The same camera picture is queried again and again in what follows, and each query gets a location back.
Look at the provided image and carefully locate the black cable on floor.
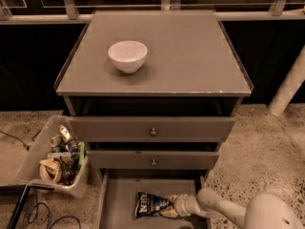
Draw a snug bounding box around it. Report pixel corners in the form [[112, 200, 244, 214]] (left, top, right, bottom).
[[0, 129, 42, 152]]

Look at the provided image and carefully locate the top grey drawer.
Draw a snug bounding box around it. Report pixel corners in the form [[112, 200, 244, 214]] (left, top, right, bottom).
[[68, 116, 234, 142]]

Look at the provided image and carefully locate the bottom grey drawer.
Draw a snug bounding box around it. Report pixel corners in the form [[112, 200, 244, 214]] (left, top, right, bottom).
[[97, 170, 212, 229]]

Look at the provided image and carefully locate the grey drawer cabinet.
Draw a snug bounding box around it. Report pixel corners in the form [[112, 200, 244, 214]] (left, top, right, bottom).
[[53, 10, 254, 229]]

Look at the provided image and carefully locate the black metal frame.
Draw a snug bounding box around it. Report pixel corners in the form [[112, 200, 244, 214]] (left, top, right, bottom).
[[0, 183, 54, 229]]

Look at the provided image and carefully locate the tan round packet in bin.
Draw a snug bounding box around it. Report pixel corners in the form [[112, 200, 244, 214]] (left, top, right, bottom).
[[39, 158, 62, 183]]

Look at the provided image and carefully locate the grey drawer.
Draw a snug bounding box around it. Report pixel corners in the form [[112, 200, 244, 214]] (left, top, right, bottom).
[[68, 116, 234, 142], [97, 170, 212, 229], [87, 142, 219, 170]]

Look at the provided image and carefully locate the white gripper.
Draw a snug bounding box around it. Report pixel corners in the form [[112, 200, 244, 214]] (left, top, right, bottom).
[[159, 194, 196, 219]]

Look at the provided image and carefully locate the green packet in bin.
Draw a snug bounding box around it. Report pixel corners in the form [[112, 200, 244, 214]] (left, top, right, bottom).
[[77, 142, 87, 171]]

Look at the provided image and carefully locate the white ceramic bowl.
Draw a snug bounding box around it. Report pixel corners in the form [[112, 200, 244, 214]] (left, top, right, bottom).
[[108, 41, 148, 73]]

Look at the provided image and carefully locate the middle grey drawer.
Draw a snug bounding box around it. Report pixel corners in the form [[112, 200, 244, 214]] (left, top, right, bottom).
[[87, 142, 219, 170]]

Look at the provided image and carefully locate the brass drawer knob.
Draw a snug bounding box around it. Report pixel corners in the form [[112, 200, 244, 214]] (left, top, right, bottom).
[[151, 159, 157, 167], [150, 128, 157, 136]]

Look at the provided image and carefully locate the clear plastic bin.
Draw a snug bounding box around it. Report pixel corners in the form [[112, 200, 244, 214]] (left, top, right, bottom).
[[16, 115, 90, 198]]

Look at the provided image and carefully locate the orange silver can in bin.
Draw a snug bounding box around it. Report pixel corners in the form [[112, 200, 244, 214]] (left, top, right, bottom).
[[59, 125, 73, 143]]

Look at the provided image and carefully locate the brass middle drawer knob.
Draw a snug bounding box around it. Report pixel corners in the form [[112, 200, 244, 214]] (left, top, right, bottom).
[[151, 159, 157, 167]]

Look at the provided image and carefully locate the metal window railing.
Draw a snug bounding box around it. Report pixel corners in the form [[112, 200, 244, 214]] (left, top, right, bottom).
[[0, 0, 305, 24]]

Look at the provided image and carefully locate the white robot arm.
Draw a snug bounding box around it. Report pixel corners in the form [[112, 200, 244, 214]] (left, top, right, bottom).
[[168, 83, 305, 229]]

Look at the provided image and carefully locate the blue chip bag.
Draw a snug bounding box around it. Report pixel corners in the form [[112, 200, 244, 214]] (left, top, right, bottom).
[[135, 192, 172, 219]]

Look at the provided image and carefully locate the blue cable on floor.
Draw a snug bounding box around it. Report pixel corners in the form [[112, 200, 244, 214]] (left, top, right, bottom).
[[27, 191, 82, 229]]

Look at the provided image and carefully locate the brass top drawer knob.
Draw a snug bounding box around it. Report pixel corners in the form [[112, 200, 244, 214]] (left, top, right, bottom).
[[150, 128, 157, 136]]

